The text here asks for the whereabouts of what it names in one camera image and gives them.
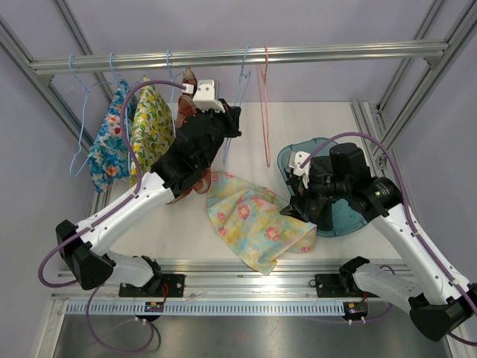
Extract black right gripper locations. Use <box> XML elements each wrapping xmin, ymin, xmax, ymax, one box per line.
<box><xmin>280</xmin><ymin>166</ymin><xmax>351</xmax><ymax>222</ymax></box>

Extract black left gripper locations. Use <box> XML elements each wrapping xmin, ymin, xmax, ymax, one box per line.
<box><xmin>195</xmin><ymin>98</ymin><xmax>241</xmax><ymax>169</ymax></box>

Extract red plaid skirt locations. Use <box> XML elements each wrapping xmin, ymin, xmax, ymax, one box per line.
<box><xmin>168</xmin><ymin>68</ymin><xmax>212</xmax><ymax>205</ymax></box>

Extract pastel floral skirt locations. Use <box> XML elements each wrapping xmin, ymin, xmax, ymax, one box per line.
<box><xmin>206</xmin><ymin>172</ymin><xmax>317</xmax><ymax>275</ymax></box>

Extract light blue wire hanger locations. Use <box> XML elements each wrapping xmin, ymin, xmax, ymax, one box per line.
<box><xmin>166</xmin><ymin>49</ymin><xmax>185</xmax><ymax>136</ymax></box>
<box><xmin>108</xmin><ymin>51</ymin><xmax>151</xmax><ymax>180</ymax></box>
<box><xmin>222</xmin><ymin>45</ymin><xmax>251</xmax><ymax>164</ymax></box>

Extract pink wire hanger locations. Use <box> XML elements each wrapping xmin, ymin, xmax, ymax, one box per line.
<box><xmin>256</xmin><ymin>46</ymin><xmax>271</xmax><ymax>168</ymax></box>

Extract dark grey dotted skirt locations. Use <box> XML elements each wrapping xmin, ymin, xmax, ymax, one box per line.
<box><xmin>309</xmin><ymin>198</ymin><xmax>334</xmax><ymax>231</ymax></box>

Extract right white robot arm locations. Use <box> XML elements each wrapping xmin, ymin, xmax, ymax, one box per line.
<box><xmin>277</xmin><ymin>141</ymin><xmax>476</xmax><ymax>342</ymax></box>

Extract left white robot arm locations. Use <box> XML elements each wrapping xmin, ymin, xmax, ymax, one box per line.
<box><xmin>55</xmin><ymin>100</ymin><xmax>241</xmax><ymax>296</ymax></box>

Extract lemon print skirt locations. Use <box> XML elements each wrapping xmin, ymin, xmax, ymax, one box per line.
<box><xmin>130</xmin><ymin>84</ymin><xmax>174</xmax><ymax>174</ymax></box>

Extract blue floral skirt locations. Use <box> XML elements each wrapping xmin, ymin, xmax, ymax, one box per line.
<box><xmin>87</xmin><ymin>78</ymin><xmax>130</xmax><ymax>193</ymax></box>

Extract empty light blue hanger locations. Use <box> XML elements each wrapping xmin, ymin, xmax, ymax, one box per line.
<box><xmin>68</xmin><ymin>54</ymin><xmax>113</xmax><ymax>178</ymax></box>

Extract teal plastic basin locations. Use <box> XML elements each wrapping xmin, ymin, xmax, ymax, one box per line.
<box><xmin>277</xmin><ymin>137</ymin><xmax>367</xmax><ymax>237</ymax></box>

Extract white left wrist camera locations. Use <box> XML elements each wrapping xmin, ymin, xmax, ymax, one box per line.
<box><xmin>182</xmin><ymin>80</ymin><xmax>225</xmax><ymax>113</ymax></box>

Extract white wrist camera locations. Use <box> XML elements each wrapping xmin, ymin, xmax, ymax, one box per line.
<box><xmin>182</xmin><ymin>80</ymin><xmax>225</xmax><ymax>113</ymax></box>
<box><xmin>286</xmin><ymin>151</ymin><xmax>310</xmax><ymax>189</ymax></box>

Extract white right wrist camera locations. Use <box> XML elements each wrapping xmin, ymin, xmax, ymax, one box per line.
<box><xmin>286</xmin><ymin>151</ymin><xmax>310</xmax><ymax>189</ymax></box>

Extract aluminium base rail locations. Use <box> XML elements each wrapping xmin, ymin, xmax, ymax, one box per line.
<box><xmin>55</xmin><ymin>258</ymin><xmax>407</xmax><ymax>300</ymax></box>

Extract right aluminium frame post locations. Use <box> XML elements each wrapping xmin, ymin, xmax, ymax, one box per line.
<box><xmin>350</xmin><ymin>0</ymin><xmax>477</xmax><ymax>172</ymax></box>

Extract aluminium frame post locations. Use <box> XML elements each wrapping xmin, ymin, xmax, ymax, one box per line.
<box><xmin>350</xmin><ymin>0</ymin><xmax>477</xmax><ymax>172</ymax></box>
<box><xmin>0</xmin><ymin>0</ymin><xmax>114</xmax><ymax>232</ymax></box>

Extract left aluminium frame post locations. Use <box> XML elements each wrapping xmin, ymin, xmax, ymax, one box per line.
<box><xmin>0</xmin><ymin>0</ymin><xmax>114</xmax><ymax>232</ymax></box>

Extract white slotted cable duct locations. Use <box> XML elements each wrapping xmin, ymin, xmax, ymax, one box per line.
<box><xmin>66</xmin><ymin>300</ymin><xmax>344</xmax><ymax>316</ymax></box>

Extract aluminium hanging rail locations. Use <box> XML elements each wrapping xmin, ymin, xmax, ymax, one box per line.
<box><xmin>28</xmin><ymin>39</ymin><xmax>449</xmax><ymax>78</ymax></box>

